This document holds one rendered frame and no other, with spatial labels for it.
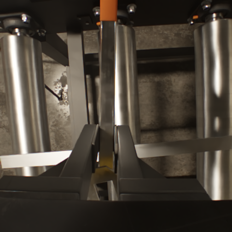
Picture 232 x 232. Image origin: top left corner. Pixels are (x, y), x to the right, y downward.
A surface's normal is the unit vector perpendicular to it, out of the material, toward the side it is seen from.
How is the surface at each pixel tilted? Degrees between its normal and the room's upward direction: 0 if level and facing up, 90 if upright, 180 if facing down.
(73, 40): 0
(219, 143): 0
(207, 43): 48
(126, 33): 31
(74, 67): 0
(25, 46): 42
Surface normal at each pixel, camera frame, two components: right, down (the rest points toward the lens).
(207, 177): -0.82, 0.11
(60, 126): -0.03, 0.09
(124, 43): 0.31, 0.07
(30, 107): 0.57, 0.04
